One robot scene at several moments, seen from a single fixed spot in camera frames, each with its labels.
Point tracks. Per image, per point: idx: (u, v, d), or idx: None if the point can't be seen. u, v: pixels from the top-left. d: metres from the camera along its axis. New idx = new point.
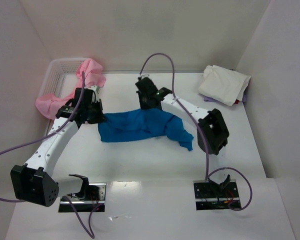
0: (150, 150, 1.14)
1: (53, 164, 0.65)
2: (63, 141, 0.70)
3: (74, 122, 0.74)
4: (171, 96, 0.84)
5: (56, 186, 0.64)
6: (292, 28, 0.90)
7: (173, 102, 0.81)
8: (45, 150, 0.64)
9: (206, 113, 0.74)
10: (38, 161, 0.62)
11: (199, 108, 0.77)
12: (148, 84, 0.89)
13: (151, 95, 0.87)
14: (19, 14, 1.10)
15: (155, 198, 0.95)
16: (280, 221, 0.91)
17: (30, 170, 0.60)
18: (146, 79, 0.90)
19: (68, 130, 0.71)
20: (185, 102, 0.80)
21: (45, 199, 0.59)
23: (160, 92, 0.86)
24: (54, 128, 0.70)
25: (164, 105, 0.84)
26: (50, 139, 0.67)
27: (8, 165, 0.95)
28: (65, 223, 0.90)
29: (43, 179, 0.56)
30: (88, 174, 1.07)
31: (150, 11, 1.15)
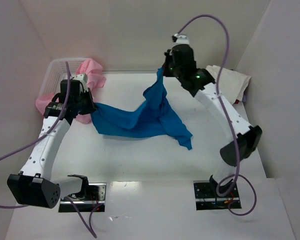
0: (151, 150, 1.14)
1: (49, 167, 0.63)
2: (56, 142, 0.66)
3: (65, 120, 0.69)
4: (214, 88, 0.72)
5: (56, 187, 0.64)
6: (292, 28, 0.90)
7: (213, 98, 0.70)
8: (39, 155, 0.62)
9: (248, 127, 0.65)
10: (33, 167, 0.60)
11: (240, 118, 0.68)
12: (188, 59, 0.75)
13: (186, 76, 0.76)
14: (19, 14, 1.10)
15: (155, 199, 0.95)
16: (280, 221, 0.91)
17: (26, 178, 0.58)
18: (190, 51, 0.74)
19: (59, 130, 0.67)
20: (226, 103, 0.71)
21: (48, 202, 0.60)
23: (201, 78, 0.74)
24: (44, 129, 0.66)
25: (199, 94, 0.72)
26: (42, 142, 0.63)
27: (9, 165, 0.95)
28: (65, 223, 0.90)
29: (42, 185, 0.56)
30: (88, 174, 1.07)
31: (151, 11, 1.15)
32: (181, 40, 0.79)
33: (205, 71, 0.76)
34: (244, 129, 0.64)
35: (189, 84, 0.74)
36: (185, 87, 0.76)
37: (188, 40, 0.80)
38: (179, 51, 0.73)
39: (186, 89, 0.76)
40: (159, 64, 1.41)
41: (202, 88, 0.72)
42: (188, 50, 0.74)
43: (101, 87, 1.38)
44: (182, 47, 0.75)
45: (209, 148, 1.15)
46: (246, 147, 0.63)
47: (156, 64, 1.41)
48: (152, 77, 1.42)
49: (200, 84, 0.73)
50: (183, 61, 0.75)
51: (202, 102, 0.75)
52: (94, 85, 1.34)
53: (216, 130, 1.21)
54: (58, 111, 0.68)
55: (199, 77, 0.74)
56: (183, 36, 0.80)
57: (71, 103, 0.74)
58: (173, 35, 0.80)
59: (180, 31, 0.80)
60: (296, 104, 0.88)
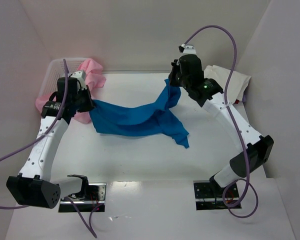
0: (151, 151, 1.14)
1: (48, 168, 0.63)
2: (54, 142, 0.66)
3: (63, 119, 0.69)
4: (222, 97, 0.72)
5: (56, 188, 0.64)
6: (293, 28, 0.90)
7: (221, 108, 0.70)
8: (38, 155, 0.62)
9: (258, 137, 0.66)
10: (32, 169, 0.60)
11: (250, 127, 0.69)
12: (196, 68, 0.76)
13: (194, 86, 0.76)
14: (19, 14, 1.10)
15: (155, 198, 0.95)
16: (280, 221, 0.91)
17: (25, 179, 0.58)
18: (196, 61, 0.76)
19: (58, 130, 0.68)
20: (234, 112, 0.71)
21: (48, 203, 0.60)
23: (208, 87, 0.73)
24: (42, 130, 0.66)
25: (208, 103, 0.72)
26: (41, 142, 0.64)
27: (9, 165, 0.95)
28: (65, 224, 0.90)
29: (42, 186, 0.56)
30: (88, 174, 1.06)
31: (151, 11, 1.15)
32: (188, 50, 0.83)
33: (212, 81, 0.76)
34: (254, 140, 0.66)
35: (197, 94, 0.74)
36: (193, 97, 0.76)
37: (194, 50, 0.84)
38: (187, 61, 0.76)
39: (194, 99, 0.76)
40: (159, 64, 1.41)
41: (210, 98, 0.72)
42: (195, 59, 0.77)
43: (101, 87, 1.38)
44: (191, 58, 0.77)
45: (209, 148, 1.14)
46: (256, 157, 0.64)
47: (156, 64, 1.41)
48: (152, 77, 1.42)
49: (208, 94, 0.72)
50: (191, 71, 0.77)
51: (210, 111, 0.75)
52: (94, 85, 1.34)
53: (216, 130, 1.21)
54: (56, 110, 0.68)
55: (207, 87, 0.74)
56: (190, 47, 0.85)
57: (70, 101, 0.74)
58: (180, 46, 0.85)
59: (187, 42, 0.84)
60: (296, 103, 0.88)
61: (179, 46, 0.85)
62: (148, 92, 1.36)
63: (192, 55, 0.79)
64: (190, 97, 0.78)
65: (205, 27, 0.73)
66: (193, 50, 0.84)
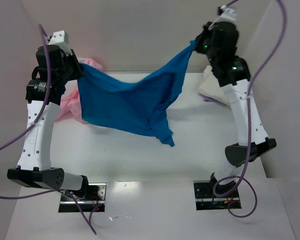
0: (151, 150, 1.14)
1: (46, 157, 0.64)
2: (47, 129, 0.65)
3: (51, 102, 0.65)
4: (247, 86, 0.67)
5: (59, 170, 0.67)
6: (292, 28, 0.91)
7: (241, 98, 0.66)
8: (33, 147, 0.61)
9: (264, 138, 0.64)
10: (29, 160, 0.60)
11: (261, 126, 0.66)
12: (230, 44, 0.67)
13: (221, 62, 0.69)
14: (19, 14, 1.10)
15: (155, 198, 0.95)
16: (280, 221, 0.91)
17: (25, 172, 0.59)
18: (234, 35, 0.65)
19: (48, 116, 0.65)
20: (253, 107, 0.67)
21: (53, 185, 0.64)
23: (237, 69, 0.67)
24: (31, 116, 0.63)
25: (229, 88, 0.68)
26: (32, 133, 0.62)
27: (9, 165, 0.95)
28: (65, 224, 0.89)
29: (44, 176, 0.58)
30: (88, 174, 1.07)
31: (151, 11, 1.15)
32: (226, 15, 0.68)
33: (243, 62, 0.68)
34: (259, 139, 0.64)
35: (222, 72, 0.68)
36: (216, 74, 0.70)
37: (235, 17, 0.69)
38: (223, 31, 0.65)
39: (217, 76, 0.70)
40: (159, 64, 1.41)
41: (234, 83, 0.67)
42: (233, 33, 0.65)
43: None
44: (228, 27, 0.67)
45: (209, 148, 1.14)
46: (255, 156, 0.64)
47: (156, 64, 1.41)
48: None
49: (234, 78, 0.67)
50: (224, 44, 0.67)
51: (228, 95, 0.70)
52: None
53: (216, 130, 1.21)
54: (41, 92, 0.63)
55: (236, 68, 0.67)
56: (232, 11, 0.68)
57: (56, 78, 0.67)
58: (220, 7, 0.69)
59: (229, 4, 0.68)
60: (296, 103, 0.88)
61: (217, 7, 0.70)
62: None
63: (229, 25, 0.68)
64: (213, 72, 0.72)
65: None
66: (233, 17, 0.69)
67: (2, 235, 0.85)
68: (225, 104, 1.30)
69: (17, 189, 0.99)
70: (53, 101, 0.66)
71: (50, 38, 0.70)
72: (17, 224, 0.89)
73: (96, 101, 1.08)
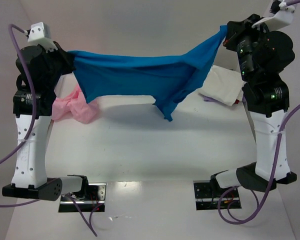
0: (151, 150, 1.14)
1: (41, 172, 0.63)
2: (40, 144, 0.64)
3: (41, 115, 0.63)
4: (281, 119, 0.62)
5: (55, 182, 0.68)
6: (292, 28, 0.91)
7: (272, 132, 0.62)
8: (26, 164, 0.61)
9: (286, 174, 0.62)
10: (24, 178, 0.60)
11: (286, 162, 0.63)
12: (276, 67, 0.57)
13: (258, 86, 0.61)
14: (19, 14, 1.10)
15: (155, 198, 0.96)
16: (280, 221, 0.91)
17: (20, 189, 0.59)
18: (287, 59, 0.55)
19: (39, 131, 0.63)
20: (282, 142, 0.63)
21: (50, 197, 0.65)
23: (275, 98, 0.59)
24: (21, 134, 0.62)
25: (261, 116, 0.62)
26: (24, 150, 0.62)
27: (10, 165, 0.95)
28: (65, 224, 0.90)
29: (39, 193, 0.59)
30: (88, 175, 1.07)
31: (151, 11, 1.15)
32: (282, 18, 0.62)
33: (283, 87, 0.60)
34: (280, 175, 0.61)
35: (256, 98, 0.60)
36: (249, 96, 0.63)
37: (289, 22, 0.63)
38: (275, 51, 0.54)
39: (250, 99, 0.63)
40: None
41: (268, 115, 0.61)
42: (287, 56, 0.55)
43: None
44: (282, 46, 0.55)
45: (210, 148, 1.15)
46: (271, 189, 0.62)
47: None
48: None
49: (270, 109, 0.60)
50: (267, 66, 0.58)
51: (256, 122, 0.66)
52: None
53: (216, 130, 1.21)
54: (30, 105, 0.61)
55: (274, 97, 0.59)
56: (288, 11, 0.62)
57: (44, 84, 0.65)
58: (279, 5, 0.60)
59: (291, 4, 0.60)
60: (297, 103, 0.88)
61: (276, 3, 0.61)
62: None
63: (285, 39, 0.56)
64: (245, 90, 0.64)
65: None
66: (288, 21, 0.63)
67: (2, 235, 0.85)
68: (225, 105, 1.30)
69: None
70: (44, 113, 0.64)
71: (29, 34, 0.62)
72: (17, 224, 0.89)
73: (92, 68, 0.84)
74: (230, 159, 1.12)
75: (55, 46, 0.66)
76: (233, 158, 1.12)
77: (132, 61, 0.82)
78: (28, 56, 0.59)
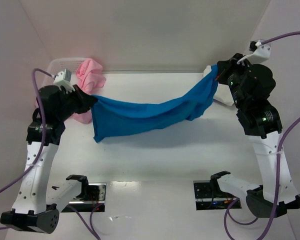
0: (151, 151, 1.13)
1: (43, 198, 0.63)
2: (45, 170, 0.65)
3: (51, 144, 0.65)
4: (277, 139, 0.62)
5: (54, 211, 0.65)
6: (293, 28, 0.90)
7: (271, 152, 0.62)
8: (30, 189, 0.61)
9: (294, 197, 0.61)
10: (25, 203, 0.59)
11: (291, 183, 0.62)
12: (262, 93, 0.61)
13: (250, 112, 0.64)
14: (18, 14, 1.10)
15: (154, 198, 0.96)
16: (280, 222, 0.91)
17: (19, 215, 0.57)
18: (270, 84, 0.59)
19: (47, 157, 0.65)
20: (283, 162, 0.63)
21: (47, 228, 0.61)
23: (266, 120, 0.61)
24: (29, 160, 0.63)
25: (258, 139, 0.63)
26: (30, 174, 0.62)
27: (9, 166, 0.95)
28: (65, 224, 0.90)
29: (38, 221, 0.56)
30: (88, 174, 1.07)
31: (151, 11, 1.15)
32: (260, 53, 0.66)
33: (274, 111, 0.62)
34: (288, 198, 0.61)
35: (249, 122, 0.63)
36: (244, 122, 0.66)
37: (269, 54, 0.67)
38: (257, 80, 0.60)
39: (245, 125, 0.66)
40: (159, 63, 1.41)
41: (264, 136, 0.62)
42: (269, 82, 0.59)
43: (101, 87, 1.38)
44: (264, 76, 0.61)
45: (210, 148, 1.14)
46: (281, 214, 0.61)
47: (156, 64, 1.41)
48: (152, 77, 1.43)
49: (263, 130, 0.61)
50: (255, 93, 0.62)
51: (255, 143, 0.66)
52: (94, 85, 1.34)
53: (217, 130, 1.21)
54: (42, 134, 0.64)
55: (265, 120, 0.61)
56: (266, 47, 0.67)
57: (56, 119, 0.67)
58: (254, 43, 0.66)
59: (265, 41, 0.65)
60: (298, 104, 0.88)
61: (251, 43, 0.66)
62: (148, 92, 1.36)
63: (266, 71, 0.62)
64: (240, 117, 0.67)
65: (287, 34, 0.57)
66: (267, 54, 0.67)
67: (2, 236, 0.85)
68: (225, 105, 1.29)
69: (17, 190, 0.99)
70: (54, 142, 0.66)
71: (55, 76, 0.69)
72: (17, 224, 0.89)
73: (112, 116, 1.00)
74: (230, 159, 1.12)
75: (73, 87, 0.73)
76: (233, 158, 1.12)
77: (144, 110, 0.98)
78: (47, 92, 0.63)
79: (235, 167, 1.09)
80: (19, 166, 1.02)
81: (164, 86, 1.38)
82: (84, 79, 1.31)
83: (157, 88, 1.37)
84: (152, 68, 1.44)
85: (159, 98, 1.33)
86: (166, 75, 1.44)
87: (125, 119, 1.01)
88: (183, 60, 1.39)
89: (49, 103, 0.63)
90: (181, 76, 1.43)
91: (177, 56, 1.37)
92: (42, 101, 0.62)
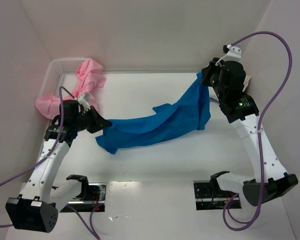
0: (151, 151, 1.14)
1: (48, 190, 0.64)
2: (56, 164, 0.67)
3: (65, 143, 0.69)
4: (256, 120, 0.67)
5: (55, 210, 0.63)
6: (294, 28, 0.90)
7: (252, 132, 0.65)
8: (39, 177, 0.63)
9: (283, 174, 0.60)
10: (33, 190, 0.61)
11: (277, 161, 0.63)
12: (236, 82, 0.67)
13: (229, 100, 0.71)
14: (19, 14, 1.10)
15: (154, 198, 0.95)
16: (280, 221, 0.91)
17: (25, 200, 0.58)
18: (240, 74, 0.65)
19: (59, 153, 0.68)
20: (266, 142, 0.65)
21: (45, 225, 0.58)
23: (243, 105, 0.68)
24: (44, 153, 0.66)
25: (238, 122, 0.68)
26: (42, 165, 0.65)
27: (9, 165, 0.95)
28: (65, 224, 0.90)
29: (41, 208, 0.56)
30: (87, 174, 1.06)
31: (151, 11, 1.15)
32: (232, 53, 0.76)
33: (250, 99, 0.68)
34: (277, 175, 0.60)
35: (228, 109, 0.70)
36: (225, 110, 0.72)
37: (239, 54, 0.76)
38: (229, 71, 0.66)
39: (226, 113, 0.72)
40: (158, 63, 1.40)
41: (242, 118, 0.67)
42: (240, 73, 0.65)
43: (101, 87, 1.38)
44: (235, 68, 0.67)
45: (210, 148, 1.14)
46: (273, 194, 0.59)
47: (156, 64, 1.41)
48: (151, 77, 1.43)
49: (241, 113, 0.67)
50: (230, 84, 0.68)
51: (239, 130, 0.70)
52: (94, 85, 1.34)
53: (216, 130, 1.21)
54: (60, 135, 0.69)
55: (242, 105, 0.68)
56: (236, 49, 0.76)
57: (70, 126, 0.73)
58: (225, 45, 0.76)
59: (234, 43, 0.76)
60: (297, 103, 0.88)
61: (223, 46, 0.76)
62: (148, 92, 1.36)
63: (237, 64, 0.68)
64: (222, 106, 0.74)
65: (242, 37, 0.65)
66: (239, 54, 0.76)
67: (2, 235, 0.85)
68: None
69: (17, 190, 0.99)
70: (67, 143, 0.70)
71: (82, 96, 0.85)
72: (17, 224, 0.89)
73: (117, 134, 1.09)
74: (230, 159, 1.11)
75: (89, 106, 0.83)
76: (233, 158, 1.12)
77: (147, 125, 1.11)
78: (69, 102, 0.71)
79: (235, 167, 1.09)
80: (19, 166, 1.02)
81: (164, 86, 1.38)
82: (84, 79, 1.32)
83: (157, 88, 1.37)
84: (152, 68, 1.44)
85: (159, 98, 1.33)
86: (166, 75, 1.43)
87: (130, 135, 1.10)
88: (183, 60, 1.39)
89: (71, 110, 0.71)
90: (182, 75, 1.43)
91: (177, 56, 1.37)
92: (65, 108, 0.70)
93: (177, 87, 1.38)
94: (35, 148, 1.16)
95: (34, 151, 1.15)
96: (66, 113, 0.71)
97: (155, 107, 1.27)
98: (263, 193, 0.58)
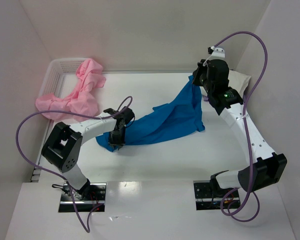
0: (151, 151, 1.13)
1: (86, 137, 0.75)
2: (101, 127, 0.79)
3: (114, 121, 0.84)
4: (241, 108, 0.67)
5: (75, 156, 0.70)
6: (294, 28, 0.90)
7: (238, 118, 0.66)
8: (88, 124, 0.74)
9: (271, 154, 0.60)
10: (79, 128, 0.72)
11: (264, 143, 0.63)
12: (221, 78, 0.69)
13: (216, 94, 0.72)
14: (19, 14, 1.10)
15: (154, 199, 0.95)
16: (280, 222, 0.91)
17: (68, 130, 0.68)
18: (225, 69, 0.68)
19: (108, 122, 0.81)
20: (251, 127, 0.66)
21: (63, 163, 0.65)
23: (228, 97, 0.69)
24: (100, 116, 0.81)
25: (224, 112, 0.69)
26: (94, 120, 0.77)
27: (8, 166, 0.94)
28: (65, 224, 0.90)
29: (76, 141, 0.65)
30: (88, 175, 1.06)
31: (150, 11, 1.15)
32: (216, 54, 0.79)
33: (235, 92, 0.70)
34: (265, 155, 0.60)
35: (216, 102, 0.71)
36: (213, 104, 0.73)
37: (224, 54, 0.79)
38: (214, 67, 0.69)
39: (214, 106, 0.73)
40: (159, 63, 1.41)
41: (228, 107, 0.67)
42: (224, 68, 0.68)
43: (101, 87, 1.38)
44: (219, 64, 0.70)
45: (210, 148, 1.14)
46: (265, 173, 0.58)
47: (156, 63, 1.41)
48: (152, 77, 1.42)
49: (226, 103, 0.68)
50: (217, 79, 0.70)
51: (227, 120, 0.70)
52: (94, 85, 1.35)
53: (217, 130, 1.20)
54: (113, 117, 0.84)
55: (227, 96, 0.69)
56: (220, 49, 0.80)
57: (122, 123, 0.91)
58: (210, 47, 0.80)
59: (218, 44, 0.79)
60: (296, 103, 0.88)
61: (207, 47, 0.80)
62: (148, 92, 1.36)
63: (222, 61, 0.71)
64: (210, 101, 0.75)
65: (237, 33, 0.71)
66: (223, 53, 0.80)
67: (1, 235, 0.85)
68: None
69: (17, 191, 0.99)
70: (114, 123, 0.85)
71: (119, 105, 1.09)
72: (17, 223, 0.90)
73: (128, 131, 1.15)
74: (230, 159, 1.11)
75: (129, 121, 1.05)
76: (233, 158, 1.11)
77: (152, 122, 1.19)
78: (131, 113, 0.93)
79: (235, 167, 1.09)
80: (19, 166, 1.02)
81: (164, 86, 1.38)
82: (84, 79, 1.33)
83: (158, 88, 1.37)
84: (152, 68, 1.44)
85: (159, 98, 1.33)
86: (167, 75, 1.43)
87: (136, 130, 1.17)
88: (183, 60, 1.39)
89: (130, 114, 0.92)
90: (182, 75, 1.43)
91: (176, 56, 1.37)
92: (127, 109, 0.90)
93: (177, 86, 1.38)
94: (34, 148, 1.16)
95: (33, 152, 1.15)
96: (126, 113, 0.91)
97: (155, 107, 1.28)
98: (254, 172, 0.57)
